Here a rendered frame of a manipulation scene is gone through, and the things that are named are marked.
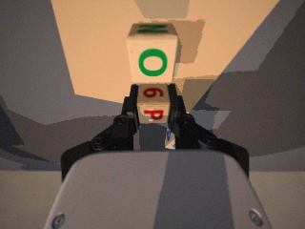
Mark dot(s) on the wooden letter block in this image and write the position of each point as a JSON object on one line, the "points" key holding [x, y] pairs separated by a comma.
{"points": [[153, 103], [152, 49], [169, 139]]}

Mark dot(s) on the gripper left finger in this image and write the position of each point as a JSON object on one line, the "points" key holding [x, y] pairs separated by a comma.
{"points": [[117, 137]]}

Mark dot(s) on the orange flat mat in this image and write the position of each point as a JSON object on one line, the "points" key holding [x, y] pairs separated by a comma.
{"points": [[211, 32]]}

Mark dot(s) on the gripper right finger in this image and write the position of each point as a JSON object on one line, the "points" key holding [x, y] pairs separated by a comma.
{"points": [[190, 135]]}

